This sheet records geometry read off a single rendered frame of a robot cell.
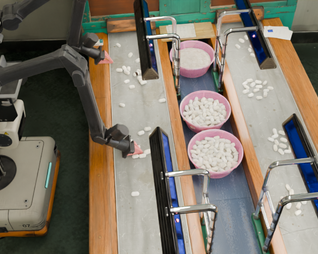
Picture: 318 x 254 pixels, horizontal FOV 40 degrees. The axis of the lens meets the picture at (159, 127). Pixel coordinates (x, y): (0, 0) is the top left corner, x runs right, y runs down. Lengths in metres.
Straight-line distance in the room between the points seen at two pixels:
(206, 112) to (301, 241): 0.81
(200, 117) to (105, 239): 0.83
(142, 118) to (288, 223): 0.89
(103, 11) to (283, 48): 1.11
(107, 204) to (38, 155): 0.97
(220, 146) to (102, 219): 0.69
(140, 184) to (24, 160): 1.01
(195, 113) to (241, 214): 0.60
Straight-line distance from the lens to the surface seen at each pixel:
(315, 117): 2.38
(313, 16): 3.96
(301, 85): 2.53
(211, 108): 2.35
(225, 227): 2.02
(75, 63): 1.72
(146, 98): 2.40
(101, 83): 2.48
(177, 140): 2.16
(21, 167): 2.82
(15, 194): 2.72
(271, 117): 2.36
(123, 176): 2.08
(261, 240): 1.97
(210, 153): 2.15
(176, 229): 1.53
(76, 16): 2.21
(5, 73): 1.84
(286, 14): 3.01
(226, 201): 2.08
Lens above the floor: 2.44
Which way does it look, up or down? 49 degrees down
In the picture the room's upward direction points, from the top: 2 degrees counter-clockwise
